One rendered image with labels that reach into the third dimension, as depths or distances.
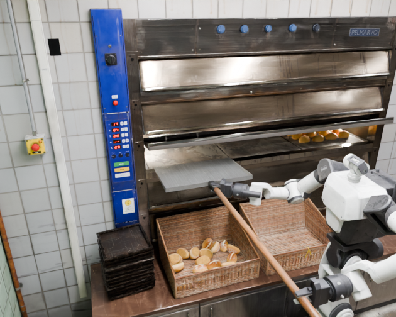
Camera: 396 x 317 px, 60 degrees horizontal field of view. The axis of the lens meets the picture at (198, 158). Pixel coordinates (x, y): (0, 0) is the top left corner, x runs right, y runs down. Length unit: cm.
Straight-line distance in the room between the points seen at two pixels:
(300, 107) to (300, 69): 26
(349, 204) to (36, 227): 179
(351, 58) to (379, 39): 25
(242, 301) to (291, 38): 169
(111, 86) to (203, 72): 55
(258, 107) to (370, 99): 92
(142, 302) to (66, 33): 155
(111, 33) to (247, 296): 173
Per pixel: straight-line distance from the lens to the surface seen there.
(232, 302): 231
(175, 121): 216
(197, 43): 214
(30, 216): 236
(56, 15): 203
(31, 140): 208
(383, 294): 309
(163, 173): 222
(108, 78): 202
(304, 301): 135
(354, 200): 167
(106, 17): 200
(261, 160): 250
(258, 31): 229
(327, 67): 257
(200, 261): 235
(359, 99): 282
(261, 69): 231
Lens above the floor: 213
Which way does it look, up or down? 23 degrees down
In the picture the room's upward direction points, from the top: straight up
